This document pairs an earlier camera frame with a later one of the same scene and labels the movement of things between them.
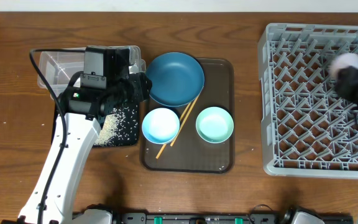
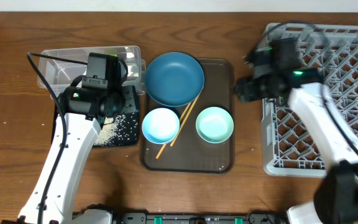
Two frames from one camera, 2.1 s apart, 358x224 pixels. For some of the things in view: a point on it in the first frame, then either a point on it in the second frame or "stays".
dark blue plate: x=177 y=78 stays
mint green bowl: x=214 y=125 stays
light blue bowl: x=160 y=126 stays
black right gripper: x=345 y=79 -> x=248 y=93
